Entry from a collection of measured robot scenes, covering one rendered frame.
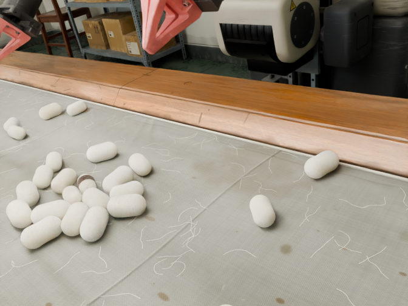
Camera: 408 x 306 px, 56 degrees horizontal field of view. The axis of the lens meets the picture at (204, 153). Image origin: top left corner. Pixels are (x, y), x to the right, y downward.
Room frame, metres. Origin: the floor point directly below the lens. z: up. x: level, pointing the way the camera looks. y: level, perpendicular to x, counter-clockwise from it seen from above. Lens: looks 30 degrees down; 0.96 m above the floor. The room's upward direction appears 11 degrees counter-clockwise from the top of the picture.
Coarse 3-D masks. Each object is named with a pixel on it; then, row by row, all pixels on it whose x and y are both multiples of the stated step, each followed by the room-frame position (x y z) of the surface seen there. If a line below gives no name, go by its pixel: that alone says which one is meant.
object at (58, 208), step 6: (42, 204) 0.31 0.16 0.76; (48, 204) 0.30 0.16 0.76; (54, 204) 0.30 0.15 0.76; (60, 204) 0.30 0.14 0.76; (66, 204) 0.30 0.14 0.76; (36, 210) 0.30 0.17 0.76; (42, 210) 0.30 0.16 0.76; (48, 210) 0.30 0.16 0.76; (54, 210) 0.30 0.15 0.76; (60, 210) 0.30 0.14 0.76; (66, 210) 0.30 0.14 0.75; (30, 216) 0.30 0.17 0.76; (36, 216) 0.29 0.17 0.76; (42, 216) 0.29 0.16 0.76; (60, 216) 0.29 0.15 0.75; (36, 222) 0.29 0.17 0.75
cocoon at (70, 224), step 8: (72, 208) 0.29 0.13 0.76; (80, 208) 0.29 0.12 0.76; (88, 208) 0.30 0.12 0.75; (64, 216) 0.28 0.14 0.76; (72, 216) 0.28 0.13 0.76; (80, 216) 0.28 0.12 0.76; (64, 224) 0.27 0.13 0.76; (72, 224) 0.27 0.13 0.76; (80, 224) 0.28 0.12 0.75; (64, 232) 0.27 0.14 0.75; (72, 232) 0.27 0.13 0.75
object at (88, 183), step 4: (80, 176) 0.35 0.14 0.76; (84, 180) 0.34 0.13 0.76; (88, 180) 0.34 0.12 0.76; (92, 180) 0.34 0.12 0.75; (80, 184) 0.34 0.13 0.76; (84, 184) 0.34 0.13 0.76; (88, 184) 0.34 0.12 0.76; (92, 184) 0.34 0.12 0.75; (80, 188) 0.34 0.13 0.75; (84, 188) 0.33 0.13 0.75; (88, 188) 0.33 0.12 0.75
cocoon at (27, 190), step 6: (18, 186) 0.35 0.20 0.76; (24, 186) 0.35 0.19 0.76; (30, 186) 0.35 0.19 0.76; (18, 192) 0.34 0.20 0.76; (24, 192) 0.34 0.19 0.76; (30, 192) 0.34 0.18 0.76; (36, 192) 0.34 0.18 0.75; (18, 198) 0.34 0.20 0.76; (24, 198) 0.33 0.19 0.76; (30, 198) 0.33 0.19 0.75; (36, 198) 0.34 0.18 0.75; (30, 204) 0.33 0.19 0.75
